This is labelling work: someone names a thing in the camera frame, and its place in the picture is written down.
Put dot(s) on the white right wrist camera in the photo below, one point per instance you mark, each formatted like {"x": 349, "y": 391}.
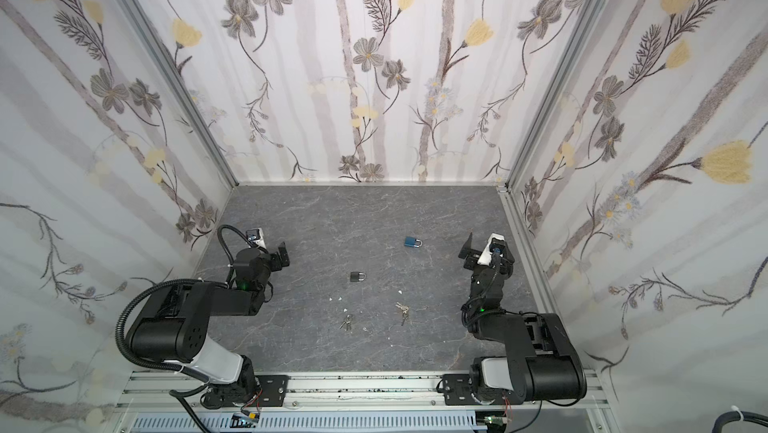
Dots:
{"x": 494, "y": 252}

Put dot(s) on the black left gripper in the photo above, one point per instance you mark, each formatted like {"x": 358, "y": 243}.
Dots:
{"x": 275, "y": 256}

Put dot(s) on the white slotted cable duct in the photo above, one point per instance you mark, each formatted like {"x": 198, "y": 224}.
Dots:
{"x": 376, "y": 421}

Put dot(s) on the brass and silver key bunch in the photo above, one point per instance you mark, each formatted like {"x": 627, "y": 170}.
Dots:
{"x": 404, "y": 310}

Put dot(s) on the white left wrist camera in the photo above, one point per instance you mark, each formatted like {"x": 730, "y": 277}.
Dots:
{"x": 255, "y": 238}

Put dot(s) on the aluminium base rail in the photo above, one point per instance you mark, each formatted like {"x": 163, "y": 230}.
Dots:
{"x": 148, "y": 392}

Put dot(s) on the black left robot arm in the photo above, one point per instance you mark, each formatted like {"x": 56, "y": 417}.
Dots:
{"x": 166, "y": 327}

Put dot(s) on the blue padlock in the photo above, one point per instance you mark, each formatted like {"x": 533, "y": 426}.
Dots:
{"x": 412, "y": 242}

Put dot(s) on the black padlock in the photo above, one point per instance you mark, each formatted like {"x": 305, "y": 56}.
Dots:
{"x": 356, "y": 277}

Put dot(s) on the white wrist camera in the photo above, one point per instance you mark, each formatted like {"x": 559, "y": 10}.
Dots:
{"x": 494, "y": 252}
{"x": 255, "y": 238}

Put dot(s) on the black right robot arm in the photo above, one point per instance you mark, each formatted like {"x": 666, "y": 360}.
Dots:
{"x": 539, "y": 362}

